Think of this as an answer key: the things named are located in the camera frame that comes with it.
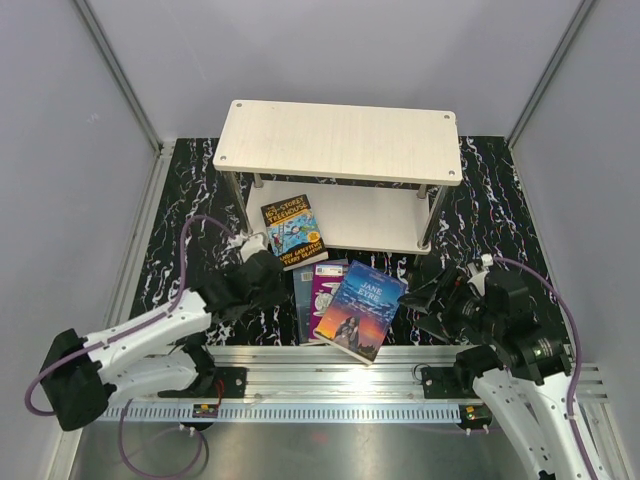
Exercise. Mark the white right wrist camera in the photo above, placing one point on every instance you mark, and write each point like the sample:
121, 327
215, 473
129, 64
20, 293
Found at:
478, 270

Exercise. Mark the dark blue book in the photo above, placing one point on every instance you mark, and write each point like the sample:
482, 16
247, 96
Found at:
302, 279

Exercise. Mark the black marble pattern mat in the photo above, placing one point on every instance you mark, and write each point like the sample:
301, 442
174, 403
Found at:
486, 213

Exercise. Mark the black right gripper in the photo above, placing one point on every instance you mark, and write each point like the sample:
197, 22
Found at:
441, 324

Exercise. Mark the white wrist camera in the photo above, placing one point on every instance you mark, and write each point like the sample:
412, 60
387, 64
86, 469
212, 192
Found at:
249, 245
478, 270

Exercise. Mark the aluminium mounting rail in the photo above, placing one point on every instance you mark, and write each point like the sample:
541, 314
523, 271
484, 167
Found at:
313, 374

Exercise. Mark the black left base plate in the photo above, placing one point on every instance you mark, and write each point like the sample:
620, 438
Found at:
229, 380

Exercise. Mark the purple puzzle book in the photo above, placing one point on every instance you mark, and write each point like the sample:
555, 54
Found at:
327, 277

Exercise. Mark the Jane Eyre book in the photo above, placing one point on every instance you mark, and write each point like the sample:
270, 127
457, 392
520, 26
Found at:
361, 312

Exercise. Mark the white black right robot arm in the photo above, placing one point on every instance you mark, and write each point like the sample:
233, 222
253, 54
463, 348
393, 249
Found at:
518, 368

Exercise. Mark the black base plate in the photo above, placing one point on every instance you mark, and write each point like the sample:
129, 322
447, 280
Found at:
229, 380
441, 383

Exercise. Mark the slotted white cable duct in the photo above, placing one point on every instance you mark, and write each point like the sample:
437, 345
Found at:
231, 412

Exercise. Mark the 169-Storey Treehouse book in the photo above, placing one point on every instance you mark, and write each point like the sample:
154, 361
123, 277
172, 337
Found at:
294, 233

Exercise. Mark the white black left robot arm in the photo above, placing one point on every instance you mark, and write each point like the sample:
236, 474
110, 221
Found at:
75, 369

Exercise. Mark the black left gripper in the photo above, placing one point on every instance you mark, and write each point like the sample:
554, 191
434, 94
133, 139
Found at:
278, 289

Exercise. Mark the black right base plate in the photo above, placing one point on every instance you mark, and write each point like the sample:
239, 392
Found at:
441, 383

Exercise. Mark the two-tier light wooden shelf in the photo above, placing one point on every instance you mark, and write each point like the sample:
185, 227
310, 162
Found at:
377, 178

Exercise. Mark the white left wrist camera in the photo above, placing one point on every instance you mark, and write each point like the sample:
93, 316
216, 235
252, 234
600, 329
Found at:
249, 245

